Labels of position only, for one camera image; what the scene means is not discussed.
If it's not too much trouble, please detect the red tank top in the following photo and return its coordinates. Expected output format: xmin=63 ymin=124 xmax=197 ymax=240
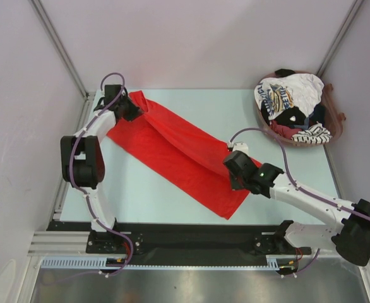
xmin=107 ymin=91 xmax=249 ymax=220

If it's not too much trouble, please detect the aluminium frame rail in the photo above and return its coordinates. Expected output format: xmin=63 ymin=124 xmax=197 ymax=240
xmin=28 ymin=231 xmax=90 ymax=256

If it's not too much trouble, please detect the brown translucent laundry basket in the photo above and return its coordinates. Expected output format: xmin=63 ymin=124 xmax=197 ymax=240
xmin=254 ymin=83 xmax=346 ymax=147

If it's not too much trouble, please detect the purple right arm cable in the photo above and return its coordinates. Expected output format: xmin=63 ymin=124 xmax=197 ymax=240
xmin=228 ymin=126 xmax=370 ymax=278

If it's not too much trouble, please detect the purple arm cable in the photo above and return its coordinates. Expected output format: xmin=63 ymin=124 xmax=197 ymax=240
xmin=228 ymin=126 xmax=370 ymax=278
xmin=69 ymin=72 xmax=134 ymax=278

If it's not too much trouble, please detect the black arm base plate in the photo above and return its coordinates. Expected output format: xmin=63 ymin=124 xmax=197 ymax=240
xmin=47 ymin=220 xmax=312 ymax=271

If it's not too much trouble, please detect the white printed tank top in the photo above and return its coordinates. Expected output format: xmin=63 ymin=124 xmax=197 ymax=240
xmin=254 ymin=73 xmax=324 ymax=120

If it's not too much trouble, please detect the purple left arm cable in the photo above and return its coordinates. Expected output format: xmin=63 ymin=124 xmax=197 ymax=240
xmin=69 ymin=72 xmax=134 ymax=278

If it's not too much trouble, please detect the white slotted cable duct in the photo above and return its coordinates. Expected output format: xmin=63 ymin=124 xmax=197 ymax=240
xmin=41 ymin=256 xmax=296 ymax=271

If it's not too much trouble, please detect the navy white striped tank top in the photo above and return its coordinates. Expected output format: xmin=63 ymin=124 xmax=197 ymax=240
xmin=292 ymin=123 xmax=333 ymax=145

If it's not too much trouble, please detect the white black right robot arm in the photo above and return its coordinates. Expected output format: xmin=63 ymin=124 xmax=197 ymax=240
xmin=224 ymin=150 xmax=370 ymax=266

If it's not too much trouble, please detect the maroon tank top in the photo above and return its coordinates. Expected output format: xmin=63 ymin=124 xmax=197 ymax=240
xmin=270 ymin=121 xmax=302 ymax=140

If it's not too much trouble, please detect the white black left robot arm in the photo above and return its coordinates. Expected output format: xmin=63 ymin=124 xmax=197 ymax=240
xmin=60 ymin=85 xmax=141 ymax=255

